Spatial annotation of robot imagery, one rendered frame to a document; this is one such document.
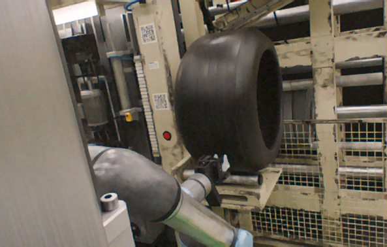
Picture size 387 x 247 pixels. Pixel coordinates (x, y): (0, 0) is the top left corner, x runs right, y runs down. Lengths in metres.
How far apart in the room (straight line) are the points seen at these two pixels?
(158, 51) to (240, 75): 0.44
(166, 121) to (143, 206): 0.87
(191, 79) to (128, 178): 0.62
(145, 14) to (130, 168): 0.92
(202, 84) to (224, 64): 0.10
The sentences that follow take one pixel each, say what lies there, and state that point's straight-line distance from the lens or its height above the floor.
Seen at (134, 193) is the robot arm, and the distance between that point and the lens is 0.55.
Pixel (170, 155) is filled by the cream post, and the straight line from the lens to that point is 1.46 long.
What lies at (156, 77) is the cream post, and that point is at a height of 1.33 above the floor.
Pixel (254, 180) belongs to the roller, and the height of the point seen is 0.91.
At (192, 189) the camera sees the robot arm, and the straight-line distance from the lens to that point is 0.89.
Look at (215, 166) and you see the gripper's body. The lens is 1.01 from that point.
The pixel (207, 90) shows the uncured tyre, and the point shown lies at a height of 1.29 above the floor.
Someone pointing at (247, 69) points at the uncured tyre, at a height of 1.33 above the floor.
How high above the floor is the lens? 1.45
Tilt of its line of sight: 15 degrees down
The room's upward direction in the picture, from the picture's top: 9 degrees counter-clockwise
